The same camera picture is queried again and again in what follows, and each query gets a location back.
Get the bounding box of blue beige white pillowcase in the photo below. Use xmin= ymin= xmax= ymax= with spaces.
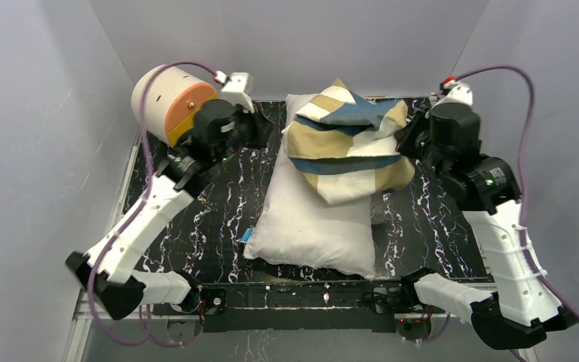
xmin=283 ymin=78 xmax=415 ymax=204

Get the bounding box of white pillow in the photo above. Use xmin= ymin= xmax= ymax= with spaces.
xmin=242 ymin=93 xmax=378 ymax=281

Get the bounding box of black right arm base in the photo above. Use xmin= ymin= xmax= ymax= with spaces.
xmin=356 ymin=284 xmax=451 ymax=345

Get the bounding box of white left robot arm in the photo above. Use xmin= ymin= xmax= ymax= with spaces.
xmin=66 ymin=99 xmax=277 ymax=320

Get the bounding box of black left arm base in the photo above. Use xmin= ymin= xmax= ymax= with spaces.
xmin=152 ymin=287 xmax=227 ymax=344

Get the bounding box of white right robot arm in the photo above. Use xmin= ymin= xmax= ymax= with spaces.
xmin=398 ymin=103 xmax=578 ymax=350

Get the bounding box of blue pillow label tag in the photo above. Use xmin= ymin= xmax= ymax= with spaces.
xmin=239 ymin=228 xmax=254 ymax=244

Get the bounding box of round cream drawer cabinet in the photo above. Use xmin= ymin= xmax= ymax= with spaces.
xmin=131 ymin=66 xmax=217 ymax=147

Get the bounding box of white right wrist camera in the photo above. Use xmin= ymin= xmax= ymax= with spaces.
xmin=437 ymin=76 xmax=473 ymax=107

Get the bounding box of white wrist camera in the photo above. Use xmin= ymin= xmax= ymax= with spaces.
xmin=214 ymin=71 xmax=255 ymax=113
xmin=437 ymin=76 xmax=473 ymax=107

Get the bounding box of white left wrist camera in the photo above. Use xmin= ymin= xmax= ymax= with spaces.
xmin=214 ymin=71 xmax=255 ymax=113

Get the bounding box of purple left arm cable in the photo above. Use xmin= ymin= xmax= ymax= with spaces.
xmin=86 ymin=61 xmax=221 ymax=348

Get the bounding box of aluminium table frame rail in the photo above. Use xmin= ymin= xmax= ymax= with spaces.
xmin=62 ymin=131 xmax=141 ymax=361

